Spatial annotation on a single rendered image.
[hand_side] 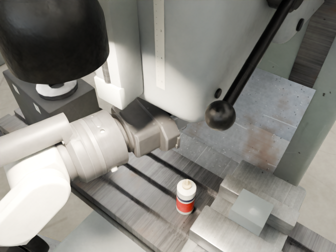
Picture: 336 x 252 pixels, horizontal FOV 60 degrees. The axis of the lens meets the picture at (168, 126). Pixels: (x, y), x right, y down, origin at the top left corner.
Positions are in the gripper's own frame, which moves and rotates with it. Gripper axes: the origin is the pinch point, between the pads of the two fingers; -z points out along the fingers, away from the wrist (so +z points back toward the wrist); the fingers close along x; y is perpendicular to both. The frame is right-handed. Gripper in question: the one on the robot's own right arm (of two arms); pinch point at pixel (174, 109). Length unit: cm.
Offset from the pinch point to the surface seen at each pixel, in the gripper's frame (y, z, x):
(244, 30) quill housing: -17.9, -1.5, -10.0
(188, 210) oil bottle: 25.9, -0.5, -5.8
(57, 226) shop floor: 124, 30, 66
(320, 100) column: 13.7, -41.0, -5.0
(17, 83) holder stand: 9.2, 19.3, 35.8
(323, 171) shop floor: 122, -126, 6
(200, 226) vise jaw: 16.7, 3.0, -13.1
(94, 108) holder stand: 14.4, 6.4, 23.8
